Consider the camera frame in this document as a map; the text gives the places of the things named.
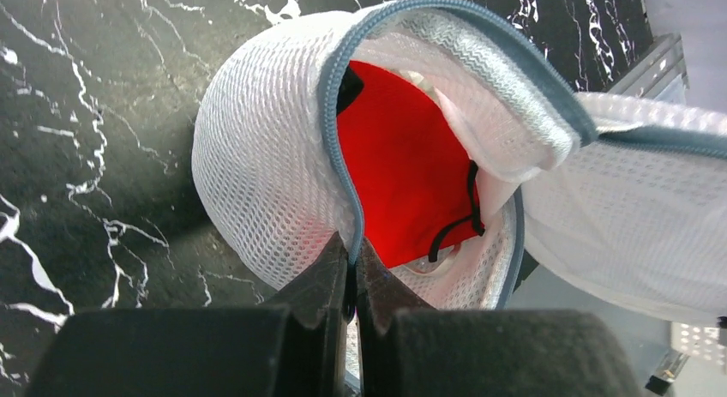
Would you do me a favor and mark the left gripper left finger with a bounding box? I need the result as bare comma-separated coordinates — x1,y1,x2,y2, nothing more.
26,234,348,396

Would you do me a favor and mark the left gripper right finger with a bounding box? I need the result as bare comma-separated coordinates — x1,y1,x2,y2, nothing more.
356,243,640,396

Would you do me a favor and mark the red bra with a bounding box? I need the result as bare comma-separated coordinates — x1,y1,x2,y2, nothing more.
337,61,485,268

